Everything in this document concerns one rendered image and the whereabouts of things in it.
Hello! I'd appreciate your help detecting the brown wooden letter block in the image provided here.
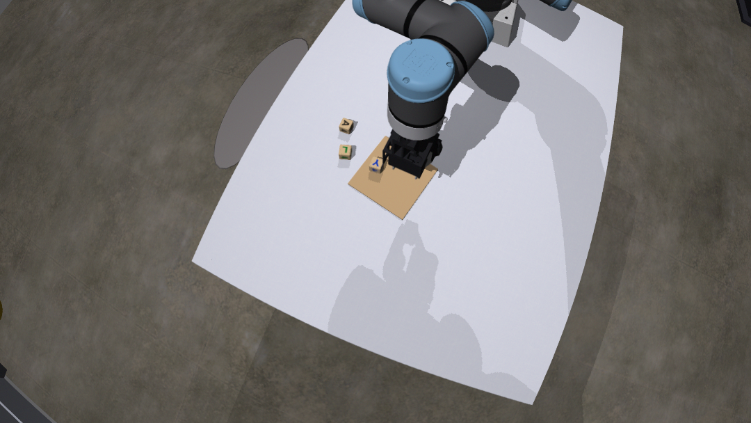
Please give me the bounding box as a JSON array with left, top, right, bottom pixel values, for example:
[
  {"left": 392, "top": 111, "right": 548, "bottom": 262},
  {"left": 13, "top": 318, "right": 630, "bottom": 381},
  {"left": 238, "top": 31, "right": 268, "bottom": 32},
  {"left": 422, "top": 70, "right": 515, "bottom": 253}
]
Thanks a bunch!
[
  {"left": 339, "top": 145, "right": 352, "bottom": 160},
  {"left": 339, "top": 118, "right": 354, "bottom": 134},
  {"left": 369, "top": 157, "right": 384, "bottom": 174}
]

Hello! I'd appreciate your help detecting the tan flat mat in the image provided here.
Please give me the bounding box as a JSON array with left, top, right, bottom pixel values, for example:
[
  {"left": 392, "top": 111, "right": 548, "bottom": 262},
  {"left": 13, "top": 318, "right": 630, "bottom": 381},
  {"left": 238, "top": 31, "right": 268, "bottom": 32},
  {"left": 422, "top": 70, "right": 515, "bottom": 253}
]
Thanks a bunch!
[{"left": 348, "top": 136, "right": 438, "bottom": 220}]

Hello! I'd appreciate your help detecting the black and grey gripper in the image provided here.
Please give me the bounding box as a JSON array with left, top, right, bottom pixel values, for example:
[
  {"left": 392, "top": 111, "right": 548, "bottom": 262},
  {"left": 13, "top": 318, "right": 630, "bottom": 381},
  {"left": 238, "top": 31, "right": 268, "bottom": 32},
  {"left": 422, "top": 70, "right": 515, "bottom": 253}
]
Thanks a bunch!
[{"left": 382, "top": 129, "right": 442, "bottom": 179}]

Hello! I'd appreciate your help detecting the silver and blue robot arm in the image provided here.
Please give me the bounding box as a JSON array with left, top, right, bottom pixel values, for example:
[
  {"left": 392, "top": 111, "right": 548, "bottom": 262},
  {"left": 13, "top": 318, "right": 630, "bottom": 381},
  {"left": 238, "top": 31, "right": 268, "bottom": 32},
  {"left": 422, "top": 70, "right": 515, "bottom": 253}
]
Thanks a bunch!
[{"left": 352, "top": 0, "right": 512, "bottom": 141}]

